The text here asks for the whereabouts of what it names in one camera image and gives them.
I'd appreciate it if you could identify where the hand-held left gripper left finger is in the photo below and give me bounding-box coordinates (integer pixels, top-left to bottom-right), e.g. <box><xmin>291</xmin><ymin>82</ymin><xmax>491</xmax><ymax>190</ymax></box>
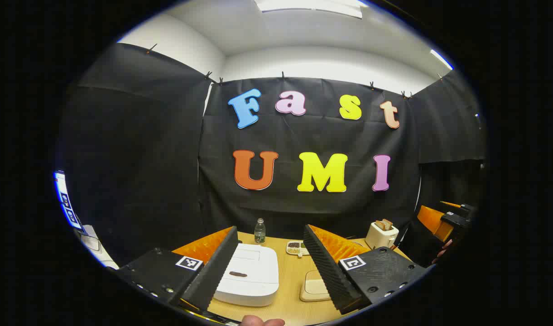
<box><xmin>115</xmin><ymin>225</ymin><xmax>239</xmax><ymax>313</ymax></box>

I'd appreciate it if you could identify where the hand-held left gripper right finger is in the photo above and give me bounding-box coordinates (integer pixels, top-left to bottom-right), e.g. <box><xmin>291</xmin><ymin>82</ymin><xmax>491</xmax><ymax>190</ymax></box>
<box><xmin>303</xmin><ymin>224</ymin><xmax>428</xmax><ymax>315</ymax></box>

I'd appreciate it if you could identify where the white rice cooker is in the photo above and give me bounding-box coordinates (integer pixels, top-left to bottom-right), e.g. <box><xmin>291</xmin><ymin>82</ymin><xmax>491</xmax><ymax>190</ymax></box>
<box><xmin>213</xmin><ymin>243</ymin><xmax>280</xmax><ymax>307</ymax></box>

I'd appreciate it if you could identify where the divided dish of beans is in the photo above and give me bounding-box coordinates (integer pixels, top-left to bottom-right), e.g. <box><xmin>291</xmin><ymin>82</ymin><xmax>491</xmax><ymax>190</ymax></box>
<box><xmin>286</xmin><ymin>241</ymin><xmax>311</xmax><ymax>259</ymax></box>

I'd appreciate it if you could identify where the white toaster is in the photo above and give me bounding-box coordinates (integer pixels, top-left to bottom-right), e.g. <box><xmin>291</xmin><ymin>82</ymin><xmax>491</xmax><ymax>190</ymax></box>
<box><xmin>365</xmin><ymin>222</ymin><xmax>399</xmax><ymax>250</ymax></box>

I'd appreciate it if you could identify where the black backdrop cloth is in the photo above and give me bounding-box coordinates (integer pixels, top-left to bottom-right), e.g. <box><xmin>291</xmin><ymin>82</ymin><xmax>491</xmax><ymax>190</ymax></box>
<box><xmin>59</xmin><ymin>43</ymin><xmax>487</xmax><ymax>268</ymax></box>

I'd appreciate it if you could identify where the white sheet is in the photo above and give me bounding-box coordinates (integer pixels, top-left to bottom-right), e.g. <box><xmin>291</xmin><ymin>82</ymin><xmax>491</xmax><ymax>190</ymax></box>
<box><xmin>75</xmin><ymin>225</ymin><xmax>119</xmax><ymax>270</ymax></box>

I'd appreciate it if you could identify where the small ceiling light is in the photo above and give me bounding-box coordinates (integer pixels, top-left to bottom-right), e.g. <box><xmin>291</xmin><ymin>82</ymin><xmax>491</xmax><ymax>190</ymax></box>
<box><xmin>430</xmin><ymin>49</ymin><xmax>453</xmax><ymax>71</ymax></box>

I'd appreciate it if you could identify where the blue-edged board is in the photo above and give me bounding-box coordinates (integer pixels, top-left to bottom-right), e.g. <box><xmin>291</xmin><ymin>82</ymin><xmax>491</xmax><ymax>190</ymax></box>
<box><xmin>54</xmin><ymin>170</ymin><xmax>83</xmax><ymax>230</ymax></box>

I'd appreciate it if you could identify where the large ceiling light panel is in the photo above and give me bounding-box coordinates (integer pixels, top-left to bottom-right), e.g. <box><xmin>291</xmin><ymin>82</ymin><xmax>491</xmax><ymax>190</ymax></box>
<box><xmin>254</xmin><ymin>0</ymin><xmax>363</xmax><ymax>19</ymax></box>

